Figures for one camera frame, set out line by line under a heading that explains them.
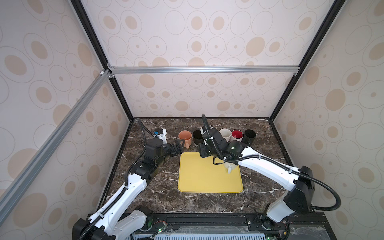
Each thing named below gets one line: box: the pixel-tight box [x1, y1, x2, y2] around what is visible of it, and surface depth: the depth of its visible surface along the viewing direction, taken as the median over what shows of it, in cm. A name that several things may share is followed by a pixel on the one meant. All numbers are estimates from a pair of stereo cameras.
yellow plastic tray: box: [178, 152, 244, 193], surface depth 89 cm
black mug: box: [241, 129, 257, 146], surface depth 102 cm
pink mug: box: [219, 128, 232, 143], surface depth 101 cm
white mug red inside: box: [229, 129, 244, 142], surface depth 103 cm
